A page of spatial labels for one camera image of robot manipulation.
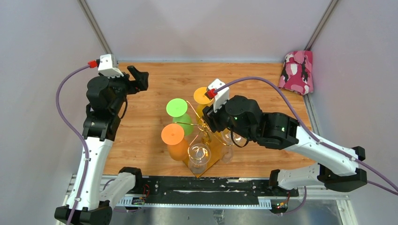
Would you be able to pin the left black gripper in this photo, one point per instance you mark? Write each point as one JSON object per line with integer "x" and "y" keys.
{"x": 140, "y": 83}

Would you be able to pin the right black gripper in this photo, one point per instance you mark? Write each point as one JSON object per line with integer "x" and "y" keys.
{"x": 211, "y": 118}

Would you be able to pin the gold wire glass rack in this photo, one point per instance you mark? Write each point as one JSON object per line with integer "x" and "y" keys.
{"x": 203, "y": 134}

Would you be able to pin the green wine glass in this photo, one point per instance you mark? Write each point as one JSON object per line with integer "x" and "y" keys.
{"x": 177, "y": 109}

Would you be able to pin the orange wine glass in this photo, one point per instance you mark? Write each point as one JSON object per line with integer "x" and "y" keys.
{"x": 173, "y": 136}

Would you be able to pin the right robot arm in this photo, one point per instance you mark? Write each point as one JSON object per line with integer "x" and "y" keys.
{"x": 335, "y": 167}

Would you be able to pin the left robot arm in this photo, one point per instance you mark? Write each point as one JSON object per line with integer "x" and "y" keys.
{"x": 87, "y": 204}

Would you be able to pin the right clear wine glass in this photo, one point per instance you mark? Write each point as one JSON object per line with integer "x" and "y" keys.
{"x": 229, "y": 140}

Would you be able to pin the clear wine glass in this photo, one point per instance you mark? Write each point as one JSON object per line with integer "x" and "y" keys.
{"x": 199, "y": 156}
{"x": 229, "y": 140}

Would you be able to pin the rear yellow wine glass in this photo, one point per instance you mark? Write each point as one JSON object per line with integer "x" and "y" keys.
{"x": 202, "y": 100}

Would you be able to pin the front clear wine glass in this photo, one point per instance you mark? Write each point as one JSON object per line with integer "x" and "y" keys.
{"x": 199, "y": 156}

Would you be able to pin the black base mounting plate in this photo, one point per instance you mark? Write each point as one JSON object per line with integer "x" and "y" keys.
{"x": 179, "y": 190}

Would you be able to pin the pink camouflage cloth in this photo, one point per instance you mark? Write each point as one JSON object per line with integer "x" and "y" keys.
{"x": 296, "y": 75}

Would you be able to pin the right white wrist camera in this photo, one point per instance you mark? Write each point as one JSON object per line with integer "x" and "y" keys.
{"x": 220, "y": 96}

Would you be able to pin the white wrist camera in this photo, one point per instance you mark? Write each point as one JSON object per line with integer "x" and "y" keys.
{"x": 220, "y": 96}
{"x": 108, "y": 66}

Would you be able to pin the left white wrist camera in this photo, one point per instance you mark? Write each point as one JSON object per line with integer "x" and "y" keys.
{"x": 108, "y": 66}

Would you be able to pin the aluminium frame rail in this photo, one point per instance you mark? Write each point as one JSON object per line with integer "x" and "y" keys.
{"x": 310, "y": 199}

